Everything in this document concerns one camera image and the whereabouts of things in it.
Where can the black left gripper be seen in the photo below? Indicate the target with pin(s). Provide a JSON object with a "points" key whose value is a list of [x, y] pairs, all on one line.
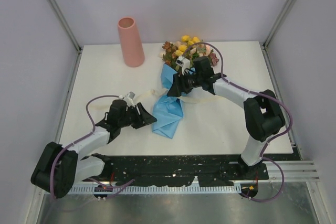
{"points": [[144, 117]]}

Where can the right aluminium frame post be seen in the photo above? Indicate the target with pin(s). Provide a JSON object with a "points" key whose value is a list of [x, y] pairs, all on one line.
{"points": [[285, 10]]}

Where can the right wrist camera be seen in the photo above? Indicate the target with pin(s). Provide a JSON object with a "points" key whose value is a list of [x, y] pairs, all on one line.
{"points": [[183, 63]]}

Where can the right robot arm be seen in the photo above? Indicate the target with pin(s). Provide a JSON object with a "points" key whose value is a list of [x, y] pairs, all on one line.
{"points": [[263, 115]]}

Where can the blue wrapping paper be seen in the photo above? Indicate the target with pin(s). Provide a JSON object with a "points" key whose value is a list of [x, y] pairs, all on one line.
{"points": [[167, 110]]}

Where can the cream ribbon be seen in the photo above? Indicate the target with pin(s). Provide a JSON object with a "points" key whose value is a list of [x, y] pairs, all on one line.
{"points": [[159, 93]]}

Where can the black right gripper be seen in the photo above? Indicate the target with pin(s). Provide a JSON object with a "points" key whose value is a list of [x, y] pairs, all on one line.
{"points": [[178, 86]]}

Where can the pink tapered vase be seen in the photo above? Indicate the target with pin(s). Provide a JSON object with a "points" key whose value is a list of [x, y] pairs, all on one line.
{"points": [[130, 42]]}

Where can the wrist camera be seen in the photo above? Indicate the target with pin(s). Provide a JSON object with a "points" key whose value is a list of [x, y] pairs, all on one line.
{"points": [[183, 63], [128, 98]]}

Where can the aluminium frame post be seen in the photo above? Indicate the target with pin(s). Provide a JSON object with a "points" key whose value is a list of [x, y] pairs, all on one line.
{"points": [[285, 10], [64, 24]]}

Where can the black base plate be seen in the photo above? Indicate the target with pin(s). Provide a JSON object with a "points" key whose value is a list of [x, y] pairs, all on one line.
{"points": [[178, 170]]}

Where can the left aluminium frame post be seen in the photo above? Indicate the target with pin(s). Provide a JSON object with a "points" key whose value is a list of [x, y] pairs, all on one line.
{"points": [[64, 24]]}

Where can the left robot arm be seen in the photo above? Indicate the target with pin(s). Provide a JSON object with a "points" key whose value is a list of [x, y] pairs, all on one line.
{"points": [[60, 167]]}

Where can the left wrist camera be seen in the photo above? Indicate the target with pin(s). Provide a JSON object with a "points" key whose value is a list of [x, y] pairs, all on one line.
{"points": [[128, 98]]}

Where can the white slotted cable duct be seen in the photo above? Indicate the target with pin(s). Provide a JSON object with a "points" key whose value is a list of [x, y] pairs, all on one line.
{"points": [[92, 188]]}

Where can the artificial flower bunch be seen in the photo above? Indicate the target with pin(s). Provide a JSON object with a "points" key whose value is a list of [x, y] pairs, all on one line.
{"points": [[190, 49]]}

